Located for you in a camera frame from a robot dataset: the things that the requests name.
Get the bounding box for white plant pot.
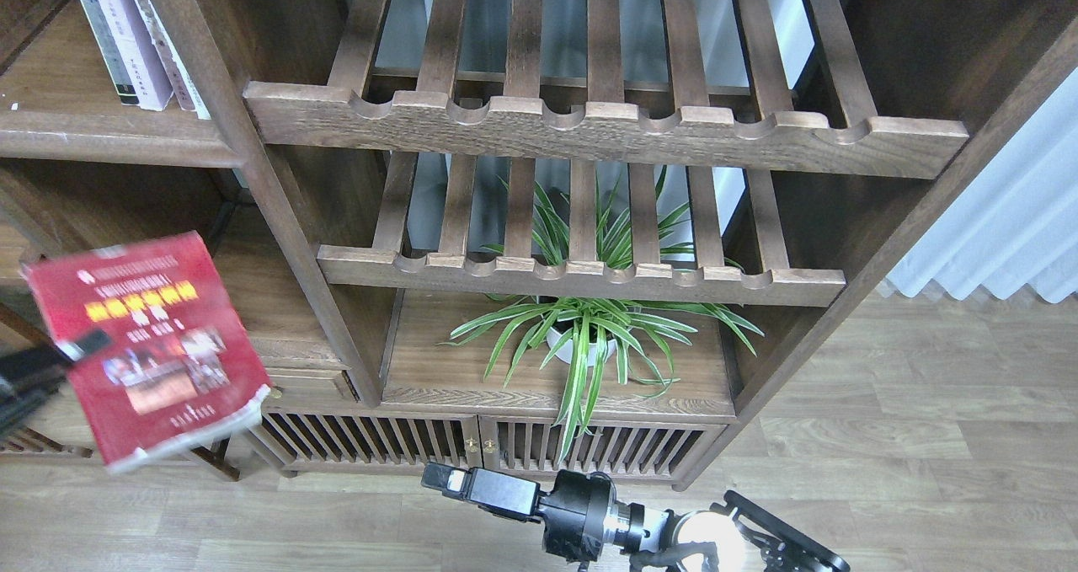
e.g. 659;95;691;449
547;323;618;366

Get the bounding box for green spider plant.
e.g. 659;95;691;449
440;184;765;462

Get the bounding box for dark wooden bookshelf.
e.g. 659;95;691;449
3;0;1075;490

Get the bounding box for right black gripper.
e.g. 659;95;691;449
421;462;628;562

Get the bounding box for white standing books on shelf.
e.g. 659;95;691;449
134;0;211;120

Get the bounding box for red cover book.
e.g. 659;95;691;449
23;231;272;473

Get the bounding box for white lavender cover book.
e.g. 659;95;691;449
98;0;172;111

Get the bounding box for white curtain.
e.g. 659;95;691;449
883;73;1077;303

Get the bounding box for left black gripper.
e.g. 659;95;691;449
1;327;113;438

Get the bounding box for black yellow-green cover book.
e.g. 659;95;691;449
80;0;139;106

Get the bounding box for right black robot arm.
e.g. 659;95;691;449
421;463;849;571

